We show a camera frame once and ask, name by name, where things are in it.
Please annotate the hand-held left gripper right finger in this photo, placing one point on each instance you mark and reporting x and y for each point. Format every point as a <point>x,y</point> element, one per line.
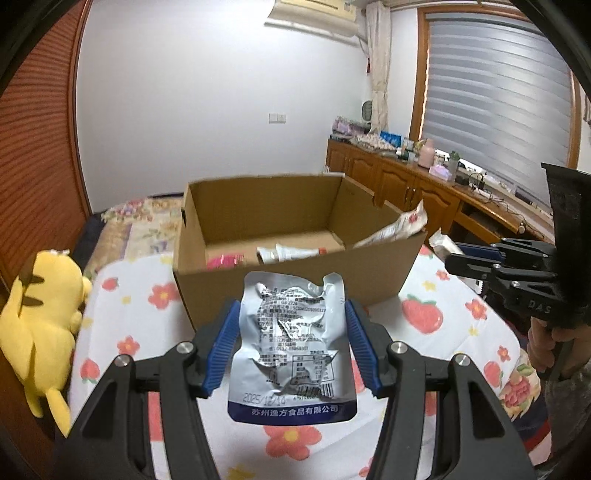
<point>362,350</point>

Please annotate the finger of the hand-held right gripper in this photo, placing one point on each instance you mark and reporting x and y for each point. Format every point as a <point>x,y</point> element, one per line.
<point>471,266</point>
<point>482,250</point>

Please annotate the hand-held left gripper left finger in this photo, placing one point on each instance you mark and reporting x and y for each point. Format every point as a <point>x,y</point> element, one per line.
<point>221,350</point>

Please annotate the cardboard box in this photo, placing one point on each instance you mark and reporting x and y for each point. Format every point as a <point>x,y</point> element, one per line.
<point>217,295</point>

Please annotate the silver snack packet blue edge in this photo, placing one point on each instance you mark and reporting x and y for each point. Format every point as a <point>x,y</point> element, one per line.
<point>291,350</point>

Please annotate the pink snack packet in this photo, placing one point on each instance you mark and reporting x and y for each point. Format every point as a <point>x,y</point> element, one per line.
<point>224,261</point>

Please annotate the person's right forearm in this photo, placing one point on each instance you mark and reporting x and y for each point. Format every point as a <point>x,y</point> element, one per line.
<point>568,406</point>

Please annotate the person's right hand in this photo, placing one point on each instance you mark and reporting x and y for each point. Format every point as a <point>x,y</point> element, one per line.
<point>538,346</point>

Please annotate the white crumpled packet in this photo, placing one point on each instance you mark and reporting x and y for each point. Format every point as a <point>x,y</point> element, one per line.
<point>445,242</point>

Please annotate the white power strip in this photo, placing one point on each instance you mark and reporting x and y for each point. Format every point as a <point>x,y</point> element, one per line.
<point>480,193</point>

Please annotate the long white snack packet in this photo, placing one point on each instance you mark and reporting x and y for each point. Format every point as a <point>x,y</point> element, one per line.
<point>397,228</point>

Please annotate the white floral strawberry blanket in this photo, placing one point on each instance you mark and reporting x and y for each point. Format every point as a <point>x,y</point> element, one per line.
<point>461,350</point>

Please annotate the pink tissue box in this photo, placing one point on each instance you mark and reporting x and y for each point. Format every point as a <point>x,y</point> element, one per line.
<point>439,172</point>

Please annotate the small grey bottle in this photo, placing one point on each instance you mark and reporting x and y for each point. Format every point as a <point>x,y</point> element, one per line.
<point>455,165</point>

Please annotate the wooden cabinet desk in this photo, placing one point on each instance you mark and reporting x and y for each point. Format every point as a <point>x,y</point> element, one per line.
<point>397,180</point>

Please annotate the pink bottle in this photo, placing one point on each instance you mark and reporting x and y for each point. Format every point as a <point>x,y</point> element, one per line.
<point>426,153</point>

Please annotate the silver snack packet red edge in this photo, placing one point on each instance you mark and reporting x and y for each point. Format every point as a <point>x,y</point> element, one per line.
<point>295,254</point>

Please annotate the blue box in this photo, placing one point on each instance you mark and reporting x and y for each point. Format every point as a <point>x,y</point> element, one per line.
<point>391,139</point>

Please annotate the beige floral quilt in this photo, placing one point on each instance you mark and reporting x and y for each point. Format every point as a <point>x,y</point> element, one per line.
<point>134,230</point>

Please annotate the floral cloth bundle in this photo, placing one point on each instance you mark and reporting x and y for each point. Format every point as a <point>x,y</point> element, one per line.
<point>374,144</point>

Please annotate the grey striped window blind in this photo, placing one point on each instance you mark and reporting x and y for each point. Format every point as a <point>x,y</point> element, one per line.
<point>498,92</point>

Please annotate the small white fan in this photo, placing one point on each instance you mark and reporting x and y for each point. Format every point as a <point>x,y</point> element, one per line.
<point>367,112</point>

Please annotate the yellow plush toy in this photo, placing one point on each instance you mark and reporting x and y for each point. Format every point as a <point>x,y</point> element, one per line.
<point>41,323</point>

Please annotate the purple patterned bag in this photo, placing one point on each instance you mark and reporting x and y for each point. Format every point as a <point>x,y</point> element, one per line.
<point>346,128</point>

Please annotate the cream curtain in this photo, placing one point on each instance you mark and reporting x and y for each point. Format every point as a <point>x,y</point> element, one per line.
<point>379,69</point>

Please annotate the wooden slatted wardrobe door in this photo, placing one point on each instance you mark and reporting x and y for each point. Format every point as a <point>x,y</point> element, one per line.
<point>37,138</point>

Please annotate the white air conditioner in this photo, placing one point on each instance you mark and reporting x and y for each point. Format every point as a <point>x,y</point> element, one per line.
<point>314,23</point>

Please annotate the wooden window frame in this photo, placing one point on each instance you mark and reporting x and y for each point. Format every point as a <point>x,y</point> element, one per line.
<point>421,92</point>

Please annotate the white wall socket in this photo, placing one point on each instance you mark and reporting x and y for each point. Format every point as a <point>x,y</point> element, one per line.
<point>277,118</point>

